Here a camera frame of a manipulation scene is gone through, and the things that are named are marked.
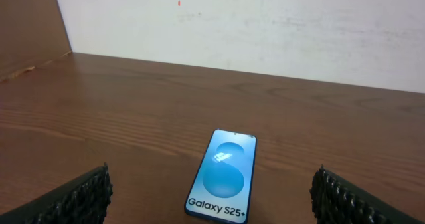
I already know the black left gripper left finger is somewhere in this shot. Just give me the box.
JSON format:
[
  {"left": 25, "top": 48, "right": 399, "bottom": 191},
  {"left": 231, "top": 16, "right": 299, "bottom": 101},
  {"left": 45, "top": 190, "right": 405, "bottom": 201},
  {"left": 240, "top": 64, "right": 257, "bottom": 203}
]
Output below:
[{"left": 1, "top": 164, "right": 113, "bottom": 224}]

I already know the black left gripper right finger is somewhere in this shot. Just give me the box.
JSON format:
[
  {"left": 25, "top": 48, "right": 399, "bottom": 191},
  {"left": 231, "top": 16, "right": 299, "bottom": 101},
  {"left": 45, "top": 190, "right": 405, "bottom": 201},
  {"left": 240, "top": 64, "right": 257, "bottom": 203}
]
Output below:
[{"left": 309, "top": 166, "right": 424, "bottom": 224}]

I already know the blue Galaxy smartphone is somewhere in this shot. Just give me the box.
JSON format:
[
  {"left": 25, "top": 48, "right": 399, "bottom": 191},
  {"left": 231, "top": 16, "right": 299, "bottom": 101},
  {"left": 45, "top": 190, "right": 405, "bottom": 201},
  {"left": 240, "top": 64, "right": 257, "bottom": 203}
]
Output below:
[{"left": 184, "top": 129, "right": 257, "bottom": 224}]

